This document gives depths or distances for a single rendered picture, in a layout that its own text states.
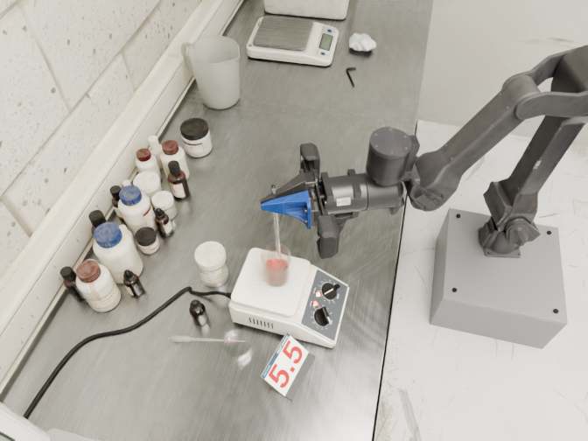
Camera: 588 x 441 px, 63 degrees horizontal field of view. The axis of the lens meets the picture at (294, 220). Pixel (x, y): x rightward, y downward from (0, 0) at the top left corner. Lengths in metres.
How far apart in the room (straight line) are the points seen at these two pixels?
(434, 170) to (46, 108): 0.69
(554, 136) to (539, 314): 0.32
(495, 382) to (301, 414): 0.35
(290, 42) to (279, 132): 0.35
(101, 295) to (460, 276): 0.65
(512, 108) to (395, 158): 0.16
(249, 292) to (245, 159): 0.43
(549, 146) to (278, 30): 1.00
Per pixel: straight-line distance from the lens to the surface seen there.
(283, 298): 0.86
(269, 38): 1.53
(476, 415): 0.93
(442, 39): 2.14
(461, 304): 0.90
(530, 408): 0.97
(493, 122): 0.69
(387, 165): 0.67
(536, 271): 0.97
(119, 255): 0.96
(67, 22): 1.05
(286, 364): 0.88
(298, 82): 1.43
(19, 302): 0.97
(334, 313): 0.91
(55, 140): 1.03
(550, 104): 0.69
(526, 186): 0.82
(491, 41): 2.15
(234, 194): 1.13
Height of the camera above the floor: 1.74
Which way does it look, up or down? 52 degrees down
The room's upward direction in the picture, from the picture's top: straight up
